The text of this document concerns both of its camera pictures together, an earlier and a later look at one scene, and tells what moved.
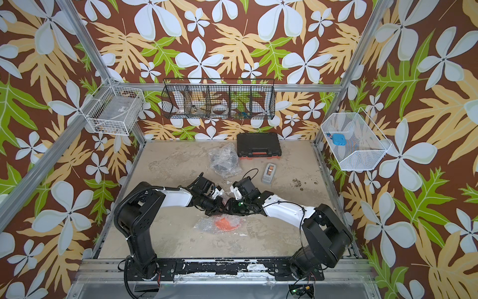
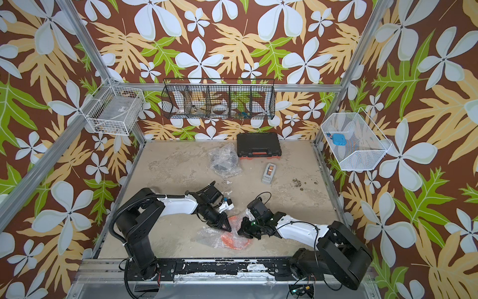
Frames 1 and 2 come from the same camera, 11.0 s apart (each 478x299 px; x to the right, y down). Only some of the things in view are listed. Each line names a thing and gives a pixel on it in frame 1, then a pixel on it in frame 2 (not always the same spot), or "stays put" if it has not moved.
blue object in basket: [338, 139] stays put
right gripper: [232, 207] to [243, 230]
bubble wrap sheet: [224, 161] stays put
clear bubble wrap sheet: [225, 155] stays put
